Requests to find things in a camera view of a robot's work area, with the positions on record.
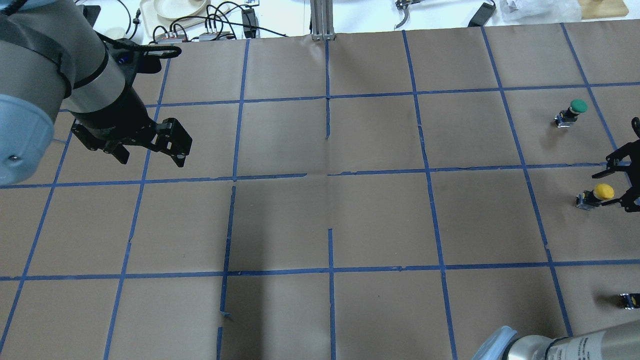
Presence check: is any usb hub with cables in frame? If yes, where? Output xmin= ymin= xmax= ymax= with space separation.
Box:
xmin=152 ymin=30 xmax=233 ymax=45

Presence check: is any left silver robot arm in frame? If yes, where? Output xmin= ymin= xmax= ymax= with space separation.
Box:
xmin=0 ymin=0 xmax=193 ymax=186

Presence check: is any clear plastic bag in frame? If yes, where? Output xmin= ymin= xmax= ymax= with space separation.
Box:
xmin=497 ymin=0 xmax=582 ymax=25

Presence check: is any beige plate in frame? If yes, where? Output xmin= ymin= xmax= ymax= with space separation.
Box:
xmin=151 ymin=0 xmax=208 ymax=20

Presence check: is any white paper cup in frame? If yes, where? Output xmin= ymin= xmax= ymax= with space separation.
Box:
xmin=103 ymin=26 xmax=126 ymax=40

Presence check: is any metal reacher grabber tool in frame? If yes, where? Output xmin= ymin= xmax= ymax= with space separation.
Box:
xmin=393 ymin=0 xmax=429 ymax=30

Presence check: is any black switch contact block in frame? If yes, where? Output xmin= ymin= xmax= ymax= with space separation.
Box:
xmin=618 ymin=292 xmax=640 ymax=310

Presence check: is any black right power adapter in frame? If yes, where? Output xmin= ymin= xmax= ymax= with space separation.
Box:
xmin=467 ymin=0 xmax=498 ymax=28

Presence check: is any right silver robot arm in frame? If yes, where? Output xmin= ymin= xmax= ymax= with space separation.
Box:
xmin=472 ymin=140 xmax=640 ymax=360

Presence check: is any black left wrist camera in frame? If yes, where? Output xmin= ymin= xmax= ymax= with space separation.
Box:
xmin=96 ymin=32 xmax=183 ymax=75

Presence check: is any yellow push button switch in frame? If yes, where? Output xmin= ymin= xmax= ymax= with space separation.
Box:
xmin=575 ymin=183 xmax=615 ymax=211

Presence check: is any green push button switch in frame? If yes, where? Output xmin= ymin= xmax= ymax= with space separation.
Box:
xmin=554 ymin=99 xmax=589 ymax=129

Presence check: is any black power adapter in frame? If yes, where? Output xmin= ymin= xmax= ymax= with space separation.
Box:
xmin=467 ymin=0 xmax=498 ymax=28
xmin=241 ymin=6 xmax=259 ymax=39

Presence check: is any aluminium frame post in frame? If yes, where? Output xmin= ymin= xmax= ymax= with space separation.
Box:
xmin=310 ymin=0 xmax=336 ymax=41

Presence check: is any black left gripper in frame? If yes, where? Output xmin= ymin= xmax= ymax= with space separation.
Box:
xmin=70 ymin=107 xmax=194 ymax=168

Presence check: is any beige tray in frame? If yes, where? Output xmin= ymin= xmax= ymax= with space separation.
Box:
xmin=139 ymin=0 xmax=212 ymax=37

